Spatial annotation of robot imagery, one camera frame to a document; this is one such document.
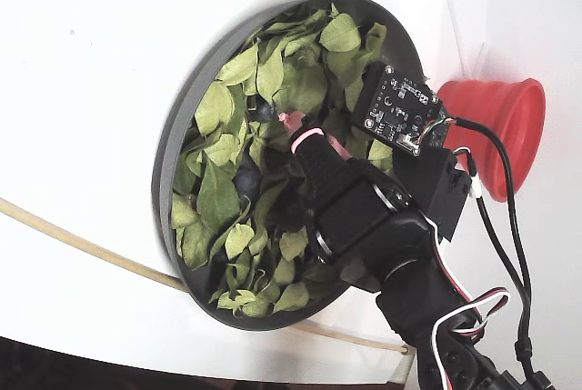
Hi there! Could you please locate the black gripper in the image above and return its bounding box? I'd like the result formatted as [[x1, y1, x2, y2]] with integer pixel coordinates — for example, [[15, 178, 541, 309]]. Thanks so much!
[[276, 110, 472, 267]]

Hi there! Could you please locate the dark blueberry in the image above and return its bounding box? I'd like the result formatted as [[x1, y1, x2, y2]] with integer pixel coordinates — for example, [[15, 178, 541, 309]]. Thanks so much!
[[231, 155, 264, 196]]

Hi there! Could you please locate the pile of green leaves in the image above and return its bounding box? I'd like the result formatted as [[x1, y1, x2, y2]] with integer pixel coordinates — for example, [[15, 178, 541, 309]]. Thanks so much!
[[171, 2, 388, 317]]

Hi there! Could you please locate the gray round bowl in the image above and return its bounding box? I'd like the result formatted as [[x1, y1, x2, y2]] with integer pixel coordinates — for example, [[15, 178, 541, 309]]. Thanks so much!
[[151, 0, 428, 332]]

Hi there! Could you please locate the red silicone cup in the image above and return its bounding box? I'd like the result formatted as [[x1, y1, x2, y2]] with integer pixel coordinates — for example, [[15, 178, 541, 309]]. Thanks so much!
[[435, 76, 546, 203]]

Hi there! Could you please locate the beige flexible tube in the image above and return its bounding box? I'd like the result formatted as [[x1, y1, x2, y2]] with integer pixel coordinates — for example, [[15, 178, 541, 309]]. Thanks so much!
[[0, 197, 416, 357]]

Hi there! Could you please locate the black camera circuit board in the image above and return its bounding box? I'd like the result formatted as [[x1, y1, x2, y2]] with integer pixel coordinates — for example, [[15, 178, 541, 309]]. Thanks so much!
[[350, 62, 449, 157]]

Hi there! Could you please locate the red white black servo wire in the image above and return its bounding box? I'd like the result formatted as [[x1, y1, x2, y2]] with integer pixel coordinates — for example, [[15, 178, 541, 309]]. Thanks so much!
[[425, 221, 511, 390]]

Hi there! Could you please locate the thin black cable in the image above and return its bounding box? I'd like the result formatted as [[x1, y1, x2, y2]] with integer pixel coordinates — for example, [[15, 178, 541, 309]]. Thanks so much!
[[454, 146, 532, 294]]

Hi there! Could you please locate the thick black camera cable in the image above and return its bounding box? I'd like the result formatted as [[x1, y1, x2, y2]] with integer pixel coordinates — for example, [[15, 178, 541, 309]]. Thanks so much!
[[452, 115, 558, 390]]

